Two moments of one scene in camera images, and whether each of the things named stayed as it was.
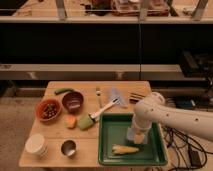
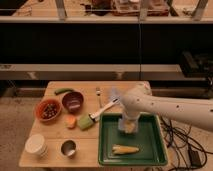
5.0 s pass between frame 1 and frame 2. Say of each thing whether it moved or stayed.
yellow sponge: moved
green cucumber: stayed
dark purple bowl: stayed
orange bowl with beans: stayed
